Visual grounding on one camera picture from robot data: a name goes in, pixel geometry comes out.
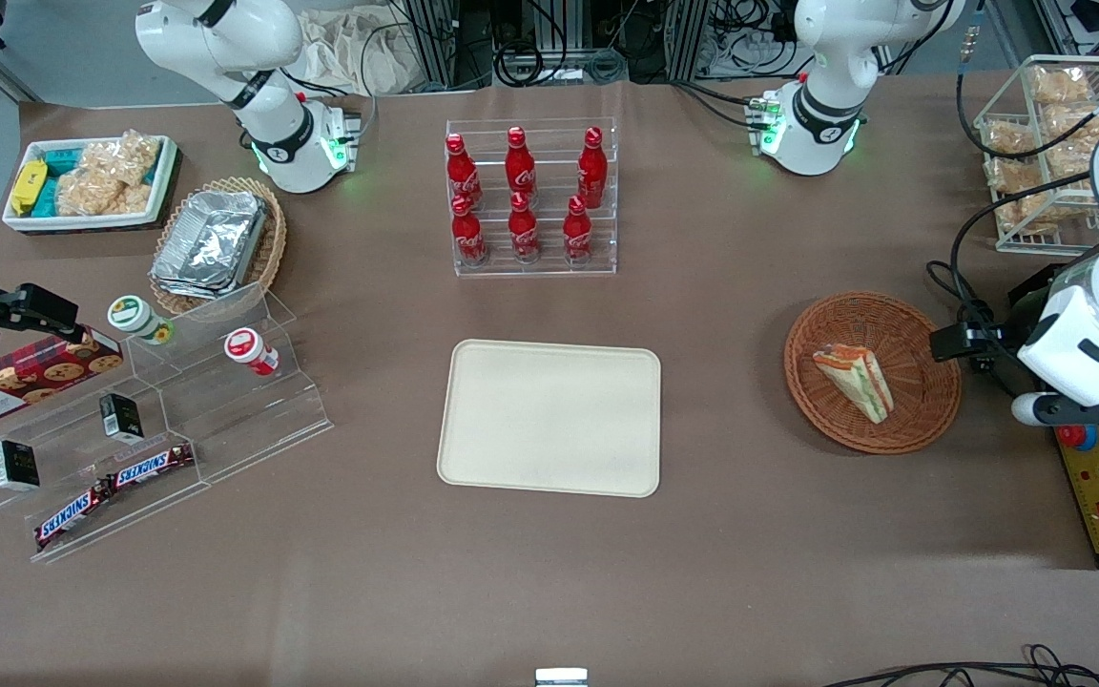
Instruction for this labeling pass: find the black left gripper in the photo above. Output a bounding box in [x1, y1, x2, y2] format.
[929, 325, 1023, 371]

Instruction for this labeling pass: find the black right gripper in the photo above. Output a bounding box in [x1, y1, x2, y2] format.
[0, 282, 84, 350]

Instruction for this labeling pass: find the triangular sandwich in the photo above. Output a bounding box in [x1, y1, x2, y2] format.
[812, 343, 895, 426]

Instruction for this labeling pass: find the brown round wicker basket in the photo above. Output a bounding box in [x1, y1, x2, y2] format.
[783, 291, 963, 455]

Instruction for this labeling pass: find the white rectangular snack tray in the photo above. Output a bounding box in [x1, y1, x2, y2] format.
[2, 135, 180, 234]

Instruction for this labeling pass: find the light woven wicker basket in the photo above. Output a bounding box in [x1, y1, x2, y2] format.
[149, 177, 288, 318]

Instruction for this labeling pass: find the beige rectangular serving tray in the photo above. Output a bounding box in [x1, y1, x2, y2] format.
[436, 339, 662, 499]

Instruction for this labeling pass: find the red tartan cookie box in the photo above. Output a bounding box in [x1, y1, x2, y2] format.
[0, 327, 125, 430]

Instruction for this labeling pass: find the green lid yogurt cup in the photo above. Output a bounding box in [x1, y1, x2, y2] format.
[108, 295, 176, 346]

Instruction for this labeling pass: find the yellow snack pack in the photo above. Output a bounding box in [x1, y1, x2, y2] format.
[10, 160, 48, 216]

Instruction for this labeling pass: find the clear bag of rice crackers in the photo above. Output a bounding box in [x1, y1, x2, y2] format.
[82, 131, 161, 189]
[55, 168, 153, 218]

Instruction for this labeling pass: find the small black carton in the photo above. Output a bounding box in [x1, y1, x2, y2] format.
[0, 439, 41, 492]
[98, 392, 144, 446]

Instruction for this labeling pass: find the bagged fried snack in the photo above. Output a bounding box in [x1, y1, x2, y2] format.
[1029, 65, 1094, 106]
[1046, 138, 1099, 182]
[985, 119, 1039, 159]
[996, 189, 1056, 234]
[985, 156, 1047, 196]
[1044, 103, 1099, 142]

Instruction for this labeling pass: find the aluminium foil container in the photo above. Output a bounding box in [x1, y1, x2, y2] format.
[151, 190, 269, 300]

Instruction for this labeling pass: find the Snickers chocolate bar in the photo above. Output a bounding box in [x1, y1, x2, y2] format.
[34, 482, 114, 550]
[106, 442, 197, 490]

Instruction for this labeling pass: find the red lid yogurt cup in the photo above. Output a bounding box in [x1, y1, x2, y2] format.
[224, 327, 280, 376]

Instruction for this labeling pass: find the clear acrylic stepped shelf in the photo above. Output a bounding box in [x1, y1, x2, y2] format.
[0, 281, 334, 564]

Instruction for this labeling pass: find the beige cloth bag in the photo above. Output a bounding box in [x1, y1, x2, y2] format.
[297, 8, 417, 96]

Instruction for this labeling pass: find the red Coca-Cola bottle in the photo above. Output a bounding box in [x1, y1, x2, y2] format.
[576, 126, 608, 209]
[505, 126, 538, 199]
[508, 192, 541, 264]
[450, 195, 489, 267]
[445, 133, 484, 209]
[563, 196, 594, 263]

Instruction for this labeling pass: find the clear acrylic bottle rack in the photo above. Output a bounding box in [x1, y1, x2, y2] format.
[445, 117, 619, 278]

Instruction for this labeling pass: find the black power cable with plug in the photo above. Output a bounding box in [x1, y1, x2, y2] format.
[924, 258, 1056, 427]

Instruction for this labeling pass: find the white wire basket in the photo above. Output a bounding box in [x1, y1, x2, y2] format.
[974, 54, 1099, 257]

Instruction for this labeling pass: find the thin black floor cable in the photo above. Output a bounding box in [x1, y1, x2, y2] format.
[821, 644, 1099, 687]

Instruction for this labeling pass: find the aluminium frame post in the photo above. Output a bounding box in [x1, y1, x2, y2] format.
[397, 0, 460, 92]
[672, 0, 715, 79]

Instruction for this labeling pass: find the black cable bundle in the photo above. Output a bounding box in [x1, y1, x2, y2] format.
[490, 0, 629, 89]

